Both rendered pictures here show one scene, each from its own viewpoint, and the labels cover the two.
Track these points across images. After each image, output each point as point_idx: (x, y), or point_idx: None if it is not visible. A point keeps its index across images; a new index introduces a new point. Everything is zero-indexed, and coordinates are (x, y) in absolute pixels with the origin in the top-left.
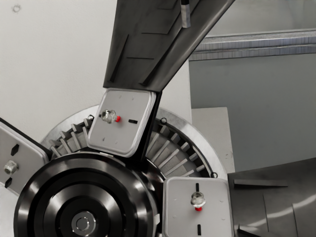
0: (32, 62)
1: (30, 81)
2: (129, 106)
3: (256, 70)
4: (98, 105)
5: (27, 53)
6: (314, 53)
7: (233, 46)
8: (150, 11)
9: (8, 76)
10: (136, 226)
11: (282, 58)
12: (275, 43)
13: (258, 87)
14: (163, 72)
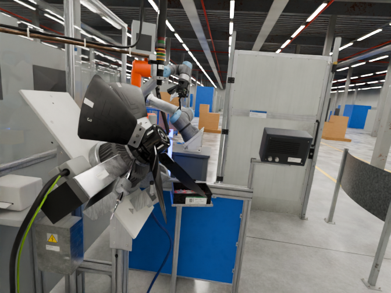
0: (68, 137)
1: (71, 143)
2: (141, 121)
3: (41, 166)
4: (99, 142)
5: (64, 135)
6: (56, 156)
7: (35, 158)
8: (128, 105)
9: (65, 142)
10: (164, 134)
11: (48, 160)
12: (46, 154)
13: (42, 173)
14: (145, 113)
